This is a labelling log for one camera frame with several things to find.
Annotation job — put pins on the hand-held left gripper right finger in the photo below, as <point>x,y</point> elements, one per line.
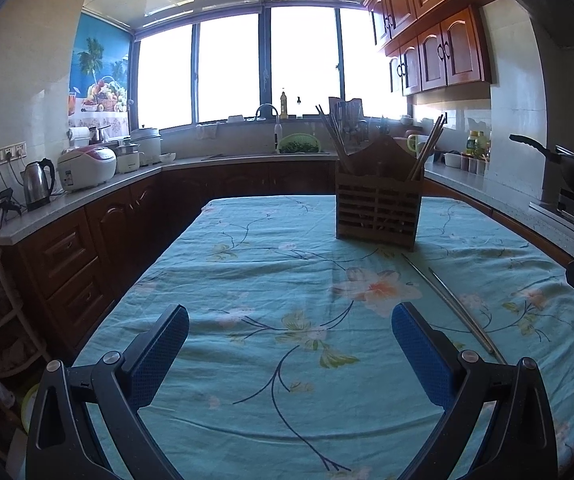
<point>422,355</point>

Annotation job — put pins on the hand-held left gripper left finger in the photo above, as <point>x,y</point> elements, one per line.
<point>162,355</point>

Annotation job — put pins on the metal chopsticks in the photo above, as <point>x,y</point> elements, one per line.
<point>442,296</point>

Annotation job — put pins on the metal chopstick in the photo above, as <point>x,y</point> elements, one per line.
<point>459,305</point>

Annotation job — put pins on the wooden chopstick holder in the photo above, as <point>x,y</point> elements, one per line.
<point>377,210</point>

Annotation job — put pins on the teal floral tablecloth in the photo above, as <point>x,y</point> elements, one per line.
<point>267,270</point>

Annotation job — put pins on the yellow-green plastic basin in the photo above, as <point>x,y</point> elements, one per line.
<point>29,405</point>

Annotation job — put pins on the wooden base cabinets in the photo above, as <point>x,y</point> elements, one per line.
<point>117,220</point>

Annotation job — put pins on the pale oil bottle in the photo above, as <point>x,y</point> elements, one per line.
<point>486,146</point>

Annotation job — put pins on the speckled kitchen countertop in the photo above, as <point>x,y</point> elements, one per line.
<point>67,202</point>

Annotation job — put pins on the small white dish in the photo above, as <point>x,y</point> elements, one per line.
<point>167,157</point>

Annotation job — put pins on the pink white rice cooker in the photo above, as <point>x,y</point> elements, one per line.
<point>87,170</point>

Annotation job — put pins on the small white steamer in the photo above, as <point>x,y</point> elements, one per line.
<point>128,157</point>

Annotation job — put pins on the steel electric kettle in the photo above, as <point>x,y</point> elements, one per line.
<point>37,185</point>

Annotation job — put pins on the white dish cloth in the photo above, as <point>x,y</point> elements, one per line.
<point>207,131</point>

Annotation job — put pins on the small steel pot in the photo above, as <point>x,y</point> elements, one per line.
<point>99,134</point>

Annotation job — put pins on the paper towel roll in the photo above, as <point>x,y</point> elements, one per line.
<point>78,137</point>

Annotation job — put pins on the small white bowl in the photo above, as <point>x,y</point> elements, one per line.
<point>406,120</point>

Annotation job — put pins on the green colander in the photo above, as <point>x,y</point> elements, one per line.
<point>298,144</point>

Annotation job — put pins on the chrome kitchen faucet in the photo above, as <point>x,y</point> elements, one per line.
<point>277,130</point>

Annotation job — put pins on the yellow liquid bottle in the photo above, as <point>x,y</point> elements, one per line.
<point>284,107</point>

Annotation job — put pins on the large kitchen window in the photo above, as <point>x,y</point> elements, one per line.
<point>227,70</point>

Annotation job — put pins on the triple white wall socket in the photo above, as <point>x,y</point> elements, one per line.
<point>9,152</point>

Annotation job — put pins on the wooden wall cabinets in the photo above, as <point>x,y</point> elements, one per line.
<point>432,55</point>

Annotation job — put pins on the tropical fruit wall poster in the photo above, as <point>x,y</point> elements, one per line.
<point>97,60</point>

